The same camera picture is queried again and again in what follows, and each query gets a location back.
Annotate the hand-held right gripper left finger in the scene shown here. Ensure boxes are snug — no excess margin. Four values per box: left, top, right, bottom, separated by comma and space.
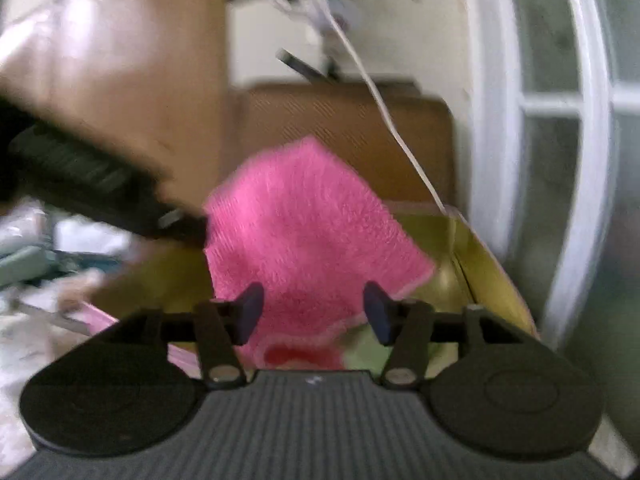
102, 281, 265, 391

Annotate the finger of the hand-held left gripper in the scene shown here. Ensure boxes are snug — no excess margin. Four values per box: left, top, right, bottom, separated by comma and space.
142, 199, 209, 252

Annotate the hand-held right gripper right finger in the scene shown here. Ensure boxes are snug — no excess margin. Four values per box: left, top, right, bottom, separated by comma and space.
362, 281, 526, 390

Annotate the pink towel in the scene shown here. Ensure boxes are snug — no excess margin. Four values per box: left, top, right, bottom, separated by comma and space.
202, 136, 437, 361

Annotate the pink tin box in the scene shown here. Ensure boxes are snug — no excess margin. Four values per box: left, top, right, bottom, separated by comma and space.
80, 202, 542, 378

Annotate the pile of white packets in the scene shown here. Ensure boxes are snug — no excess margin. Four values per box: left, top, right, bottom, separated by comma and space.
0, 200, 132, 311

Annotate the wooden board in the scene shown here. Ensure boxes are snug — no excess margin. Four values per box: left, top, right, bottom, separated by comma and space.
0, 0, 232, 211

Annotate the black metal stand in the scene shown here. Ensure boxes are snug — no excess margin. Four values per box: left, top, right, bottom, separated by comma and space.
276, 49, 347, 84

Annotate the white framed glass door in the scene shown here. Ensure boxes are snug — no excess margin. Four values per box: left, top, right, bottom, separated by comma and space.
459, 0, 640, 361

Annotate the white cable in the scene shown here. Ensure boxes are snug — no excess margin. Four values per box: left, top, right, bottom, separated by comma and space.
265, 0, 449, 215

